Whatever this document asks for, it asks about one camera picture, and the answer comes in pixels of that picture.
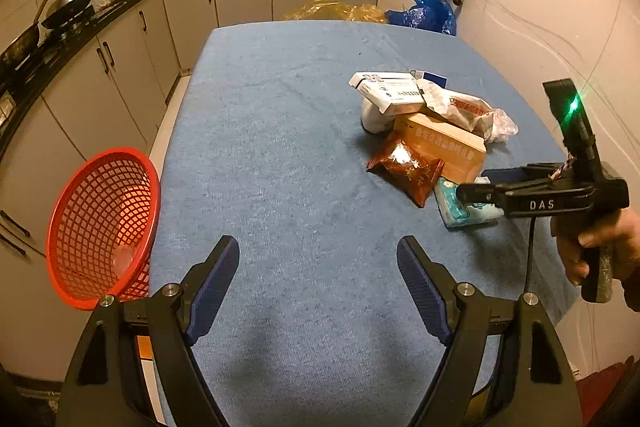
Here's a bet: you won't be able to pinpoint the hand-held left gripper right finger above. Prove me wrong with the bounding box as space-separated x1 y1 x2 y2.
396 235 586 427

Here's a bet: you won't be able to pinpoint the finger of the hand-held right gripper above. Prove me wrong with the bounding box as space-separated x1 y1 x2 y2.
482 163 567 184
457 183 505 206

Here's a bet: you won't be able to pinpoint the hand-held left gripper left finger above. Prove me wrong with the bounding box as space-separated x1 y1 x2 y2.
55 235 241 427

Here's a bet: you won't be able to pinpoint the teal tissue pack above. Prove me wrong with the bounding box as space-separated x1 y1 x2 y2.
433 177 500 229

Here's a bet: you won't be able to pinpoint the clear red-printed plastic bag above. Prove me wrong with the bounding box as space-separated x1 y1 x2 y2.
422 82 519 144

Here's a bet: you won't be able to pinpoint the red plastic mesh basket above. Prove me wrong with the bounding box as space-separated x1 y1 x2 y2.
46 148 162 312

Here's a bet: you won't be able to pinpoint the person's right hand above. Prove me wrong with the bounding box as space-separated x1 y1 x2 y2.
556 209 640 313

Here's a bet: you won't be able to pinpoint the brown cardboard box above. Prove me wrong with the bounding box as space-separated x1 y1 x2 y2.
393 112 487 182

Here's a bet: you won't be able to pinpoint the dark red snack packet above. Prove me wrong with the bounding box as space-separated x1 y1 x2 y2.
366 131 445 208

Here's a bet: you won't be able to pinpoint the clear plastic wrapper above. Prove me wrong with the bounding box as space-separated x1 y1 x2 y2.
111 246 138 280

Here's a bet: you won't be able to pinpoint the blue and white box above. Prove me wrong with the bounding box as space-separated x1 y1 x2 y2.
410 69 447 90

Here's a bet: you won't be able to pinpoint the white medicine box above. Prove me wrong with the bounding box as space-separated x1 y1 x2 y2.
349 72 419 94
357 79 427 116

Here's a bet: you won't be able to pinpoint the white plastic bottle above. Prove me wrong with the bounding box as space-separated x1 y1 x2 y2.
361 99 401 136

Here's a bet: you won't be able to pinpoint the blue tablecloth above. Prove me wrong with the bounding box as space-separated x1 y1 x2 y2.
147 21 581 427

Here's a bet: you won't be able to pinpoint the blue plastic bag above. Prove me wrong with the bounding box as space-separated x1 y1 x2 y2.
385 0 457 36

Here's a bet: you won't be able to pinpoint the white kitchen base cabinets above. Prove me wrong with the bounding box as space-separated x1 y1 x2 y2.
0 0 383 378

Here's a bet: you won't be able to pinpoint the yellow plastic bag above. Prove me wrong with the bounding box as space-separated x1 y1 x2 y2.
280 0 388 24

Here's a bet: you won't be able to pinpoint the black frying pan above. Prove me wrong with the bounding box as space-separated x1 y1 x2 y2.
0 0 52 68

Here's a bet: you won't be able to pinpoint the black wok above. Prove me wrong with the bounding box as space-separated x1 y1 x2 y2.
41 0 97 30

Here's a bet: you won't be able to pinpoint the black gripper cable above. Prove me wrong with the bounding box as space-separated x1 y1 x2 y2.
524 216 539 295

